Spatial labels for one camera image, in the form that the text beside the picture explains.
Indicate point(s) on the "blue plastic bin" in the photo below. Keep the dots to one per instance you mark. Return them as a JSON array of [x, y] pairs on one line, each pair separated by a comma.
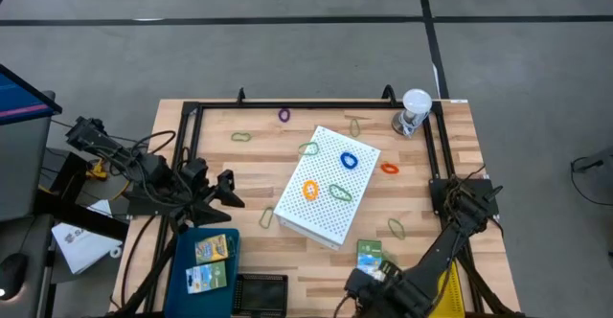
[[206, 303]]

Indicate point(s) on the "blue coil wristband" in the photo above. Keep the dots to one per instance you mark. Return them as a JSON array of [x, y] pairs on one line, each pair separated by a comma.
[[341, 160]]

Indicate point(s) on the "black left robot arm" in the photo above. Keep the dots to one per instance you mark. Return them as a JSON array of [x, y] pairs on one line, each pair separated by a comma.
[[143, 165]]

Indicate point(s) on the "white perforated metal shelf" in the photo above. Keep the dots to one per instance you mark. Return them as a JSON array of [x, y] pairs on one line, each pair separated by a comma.
[[330, 212]]

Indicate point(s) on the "black floor stand leg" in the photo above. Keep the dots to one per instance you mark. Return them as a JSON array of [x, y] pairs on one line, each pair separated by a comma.
[[594, 162]]

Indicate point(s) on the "yellow green crayon box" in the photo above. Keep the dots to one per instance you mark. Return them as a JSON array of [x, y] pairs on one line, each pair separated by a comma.
[[369, 253], [211, 248], [206, 277]]

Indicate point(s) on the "black computer mouse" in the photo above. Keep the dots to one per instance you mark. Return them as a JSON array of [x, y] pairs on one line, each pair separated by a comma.
[[12, 272]]

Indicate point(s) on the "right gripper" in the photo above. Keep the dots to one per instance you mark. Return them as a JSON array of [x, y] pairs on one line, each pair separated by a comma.
[[392, 296]]

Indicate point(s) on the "black metal stand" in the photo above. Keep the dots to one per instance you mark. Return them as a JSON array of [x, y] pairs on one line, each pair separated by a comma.
[[81, 215]]

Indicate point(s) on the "dark grey desk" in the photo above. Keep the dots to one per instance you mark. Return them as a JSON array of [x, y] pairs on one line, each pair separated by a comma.
[[38, 260]]

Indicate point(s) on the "white paper sheet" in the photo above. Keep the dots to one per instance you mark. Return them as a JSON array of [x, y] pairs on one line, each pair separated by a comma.
[[81, 248]]

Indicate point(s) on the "round wooden lamp base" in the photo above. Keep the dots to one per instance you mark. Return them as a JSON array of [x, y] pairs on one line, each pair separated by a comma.
[[397, 125]]

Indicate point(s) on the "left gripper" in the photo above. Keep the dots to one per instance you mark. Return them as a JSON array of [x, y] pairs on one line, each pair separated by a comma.
[[196, 184]]

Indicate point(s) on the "white light bulb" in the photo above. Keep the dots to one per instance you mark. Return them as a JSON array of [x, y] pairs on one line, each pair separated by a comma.
[[416, 100]]

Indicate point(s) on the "black slotted plastic basket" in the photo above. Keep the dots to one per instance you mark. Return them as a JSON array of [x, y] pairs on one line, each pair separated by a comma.
[[261, 295]]

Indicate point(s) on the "monitor with blue screen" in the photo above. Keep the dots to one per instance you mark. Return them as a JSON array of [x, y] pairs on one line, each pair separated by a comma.
[[19, 100]]

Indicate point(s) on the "white table edge sticker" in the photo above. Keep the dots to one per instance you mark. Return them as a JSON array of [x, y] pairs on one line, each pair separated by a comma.
[[458, 101]]

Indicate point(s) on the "light orange coil wristband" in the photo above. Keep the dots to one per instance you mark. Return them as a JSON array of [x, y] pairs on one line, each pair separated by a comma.
[[303, 190]]

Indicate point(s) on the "purple coil wristband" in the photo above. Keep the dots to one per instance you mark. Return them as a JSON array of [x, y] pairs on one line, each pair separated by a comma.
[[280, 115]]

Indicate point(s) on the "red orange coil wristband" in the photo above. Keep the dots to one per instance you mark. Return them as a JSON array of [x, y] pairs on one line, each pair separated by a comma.
[[383, 168]]

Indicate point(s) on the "grey computer case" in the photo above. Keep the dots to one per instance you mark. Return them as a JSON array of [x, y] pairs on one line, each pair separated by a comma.
[[24, 165]]

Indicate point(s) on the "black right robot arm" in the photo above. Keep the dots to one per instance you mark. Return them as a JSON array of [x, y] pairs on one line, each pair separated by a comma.
[[440, 251]]

